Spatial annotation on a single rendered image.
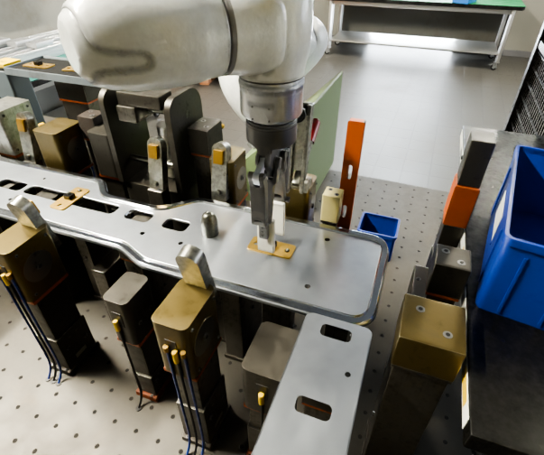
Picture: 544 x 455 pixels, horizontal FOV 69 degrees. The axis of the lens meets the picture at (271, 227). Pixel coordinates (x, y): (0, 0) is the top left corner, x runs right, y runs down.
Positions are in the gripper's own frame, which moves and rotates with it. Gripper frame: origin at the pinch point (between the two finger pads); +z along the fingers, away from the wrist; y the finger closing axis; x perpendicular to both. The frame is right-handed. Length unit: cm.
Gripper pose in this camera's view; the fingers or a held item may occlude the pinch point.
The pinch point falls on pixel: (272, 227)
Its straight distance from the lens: 69.3
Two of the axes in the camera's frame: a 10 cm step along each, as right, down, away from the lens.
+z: 0.0, 8.0, 6.0
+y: -3.5, 5.6, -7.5
